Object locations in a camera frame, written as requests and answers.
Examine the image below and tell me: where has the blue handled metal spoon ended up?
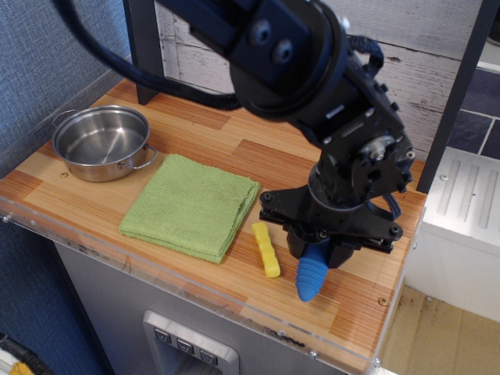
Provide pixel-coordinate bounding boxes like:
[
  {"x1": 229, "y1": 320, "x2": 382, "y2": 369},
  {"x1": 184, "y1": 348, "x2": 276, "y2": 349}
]
[{"x1": 295, "y1": 243, "x2": 329, "y2": 302}]

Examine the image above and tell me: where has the clear acrylic edge guard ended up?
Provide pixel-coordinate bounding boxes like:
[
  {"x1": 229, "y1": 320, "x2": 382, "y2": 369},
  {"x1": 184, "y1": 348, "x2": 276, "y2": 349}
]
[{"x1": 1, "y1": 192, "x2": 424, "y2": 374}]

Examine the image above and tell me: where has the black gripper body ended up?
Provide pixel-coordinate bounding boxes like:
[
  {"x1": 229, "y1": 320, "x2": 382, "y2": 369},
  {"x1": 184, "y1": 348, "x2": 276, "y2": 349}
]
[{"x1": 259, "y1": 185, "x2": 403, "y2": 252}]

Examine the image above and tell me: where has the stainless steel pot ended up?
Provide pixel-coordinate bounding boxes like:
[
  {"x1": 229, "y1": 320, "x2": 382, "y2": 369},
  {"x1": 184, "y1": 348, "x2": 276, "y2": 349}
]
[{"x1": 52, "y1": 105, "x2": 158, "y2": 182}]

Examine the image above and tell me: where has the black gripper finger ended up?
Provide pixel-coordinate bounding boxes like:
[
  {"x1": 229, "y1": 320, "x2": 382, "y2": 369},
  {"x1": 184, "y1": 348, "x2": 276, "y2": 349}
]
[
  {"x1": 287, "y1": 224, "x2": 324, "y2": 259},
  {"x1": 327, "y1": 236, "x2": 362, "y2": 269}
]

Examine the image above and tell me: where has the dark frame post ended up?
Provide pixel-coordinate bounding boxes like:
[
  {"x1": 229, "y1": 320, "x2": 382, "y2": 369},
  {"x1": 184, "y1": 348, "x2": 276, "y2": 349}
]
[
  {"x1": 416, "y1": 0, "x2": 499, "y2": 194},
  {"x1": 122, "y1": 0, "x2": 167, "y2": 106}
]

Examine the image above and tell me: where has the green folded cloth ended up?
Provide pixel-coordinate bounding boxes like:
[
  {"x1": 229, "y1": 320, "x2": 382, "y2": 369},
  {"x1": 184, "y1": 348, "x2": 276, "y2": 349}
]
[{"x1": 118, "y1": 155, "x2": 260, "y2": 264}]

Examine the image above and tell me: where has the dark left frame post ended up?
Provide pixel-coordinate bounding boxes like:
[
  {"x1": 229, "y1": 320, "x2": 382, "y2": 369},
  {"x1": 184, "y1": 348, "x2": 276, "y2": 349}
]
[{"x1": 122, "y1": 0, "x2": 167, "y2": 106}]

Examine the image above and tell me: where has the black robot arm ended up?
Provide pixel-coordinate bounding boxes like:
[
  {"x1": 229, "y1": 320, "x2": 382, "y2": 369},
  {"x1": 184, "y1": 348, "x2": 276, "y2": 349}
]
[{"x1": 165, "y1": 1, "x2": 415, "y2": 268}]

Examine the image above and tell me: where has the dark right frame post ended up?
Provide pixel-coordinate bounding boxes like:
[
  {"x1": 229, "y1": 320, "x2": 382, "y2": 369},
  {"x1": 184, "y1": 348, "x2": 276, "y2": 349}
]
[{"x1": 416, "y1": 0, "x2": 499, "y2": 194}]

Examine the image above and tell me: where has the white grooved side appliance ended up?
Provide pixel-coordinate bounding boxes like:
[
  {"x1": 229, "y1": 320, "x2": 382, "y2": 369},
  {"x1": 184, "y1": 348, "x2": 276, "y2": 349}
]
[{"x1": 405, "y1": 148, "x2": 499, "y2": 321}]

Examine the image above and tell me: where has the black braided cable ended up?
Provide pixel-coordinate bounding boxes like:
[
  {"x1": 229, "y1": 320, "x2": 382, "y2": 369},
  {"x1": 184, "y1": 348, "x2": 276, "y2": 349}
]
[{"x1": 52, "y1": 0, "x2": 245, "y2": 113}]

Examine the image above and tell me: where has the yellow toy vegetable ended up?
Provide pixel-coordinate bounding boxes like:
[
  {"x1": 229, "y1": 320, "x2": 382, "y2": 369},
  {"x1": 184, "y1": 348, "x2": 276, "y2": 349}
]
[{"x1": 251, "y1": 222, "x2": 280, "y2": 278}]

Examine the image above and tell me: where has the silver button panel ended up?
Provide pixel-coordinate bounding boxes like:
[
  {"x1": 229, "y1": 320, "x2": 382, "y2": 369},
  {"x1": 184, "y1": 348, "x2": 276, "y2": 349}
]
[{"x1": 143, "y1": 310, "x2": 240, "y2": 374}]

